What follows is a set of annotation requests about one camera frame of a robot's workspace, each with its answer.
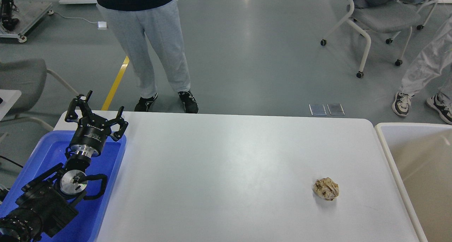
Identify blue plastic bin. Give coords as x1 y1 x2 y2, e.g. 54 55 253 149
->
0 130 127 242

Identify metal floor plate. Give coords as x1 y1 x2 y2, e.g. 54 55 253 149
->
327 104 345 116
309 104 327 116

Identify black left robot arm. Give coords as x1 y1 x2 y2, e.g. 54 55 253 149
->
1 91 129 242

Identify metal floor plate left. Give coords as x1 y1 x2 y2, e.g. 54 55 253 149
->
309 104 327 116

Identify grey chair left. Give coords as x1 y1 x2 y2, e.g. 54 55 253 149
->
0 58 80 131

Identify white floor power box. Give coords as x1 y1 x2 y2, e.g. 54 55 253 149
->
97 21 108 30

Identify wheeled equipment cart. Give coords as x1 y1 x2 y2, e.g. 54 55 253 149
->
0 0 53 43

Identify white side table corner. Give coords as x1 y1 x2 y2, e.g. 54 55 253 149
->
0 89 22 120

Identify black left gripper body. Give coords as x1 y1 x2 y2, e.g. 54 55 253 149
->
69 115 111 157

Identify grey office chair right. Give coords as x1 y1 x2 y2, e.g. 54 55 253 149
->
321 0 439 78

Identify beige plastic bin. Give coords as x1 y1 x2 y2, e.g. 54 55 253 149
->
375 123 452 242

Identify crumpled brown paper ball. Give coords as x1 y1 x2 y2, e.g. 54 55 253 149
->
312 177 340 201

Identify seated person white trousers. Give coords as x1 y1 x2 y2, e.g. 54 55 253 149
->
391 17 452 124

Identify person in grey sweatpants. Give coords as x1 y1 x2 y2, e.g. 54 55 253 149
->
90 0 199 114

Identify metal floor plate right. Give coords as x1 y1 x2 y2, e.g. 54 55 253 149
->
327 104 345 116

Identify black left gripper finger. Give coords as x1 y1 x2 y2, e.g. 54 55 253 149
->
105 106 129 142
65 90 93 123

